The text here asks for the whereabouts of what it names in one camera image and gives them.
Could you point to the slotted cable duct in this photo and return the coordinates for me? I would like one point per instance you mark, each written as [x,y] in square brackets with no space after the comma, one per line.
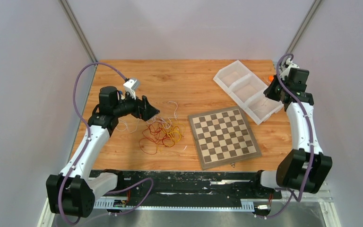
[112,203]

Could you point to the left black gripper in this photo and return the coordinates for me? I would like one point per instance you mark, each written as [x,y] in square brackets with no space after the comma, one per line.
[144,112]

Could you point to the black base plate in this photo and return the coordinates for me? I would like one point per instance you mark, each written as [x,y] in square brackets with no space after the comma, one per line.
[192,188]

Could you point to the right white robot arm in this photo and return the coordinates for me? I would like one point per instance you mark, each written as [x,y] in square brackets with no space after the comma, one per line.
[305,168]

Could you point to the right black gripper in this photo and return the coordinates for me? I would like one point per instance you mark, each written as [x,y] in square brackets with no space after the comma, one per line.
[268,93]

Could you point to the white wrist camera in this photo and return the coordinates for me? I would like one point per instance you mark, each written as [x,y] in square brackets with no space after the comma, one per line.
[285,66]
[131,86]

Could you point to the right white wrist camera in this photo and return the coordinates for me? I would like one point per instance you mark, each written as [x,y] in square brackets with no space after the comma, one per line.
[285,66]

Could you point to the white three-compartment tray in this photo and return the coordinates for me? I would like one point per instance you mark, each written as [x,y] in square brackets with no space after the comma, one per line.
[246,89]

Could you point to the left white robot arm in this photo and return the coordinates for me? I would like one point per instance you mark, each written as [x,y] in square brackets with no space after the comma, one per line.
[71,192]

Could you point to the wooden chessboard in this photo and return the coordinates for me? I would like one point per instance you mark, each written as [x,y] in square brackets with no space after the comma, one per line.
[223,137]

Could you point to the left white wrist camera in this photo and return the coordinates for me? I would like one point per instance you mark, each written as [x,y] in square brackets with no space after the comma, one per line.
[131,86]

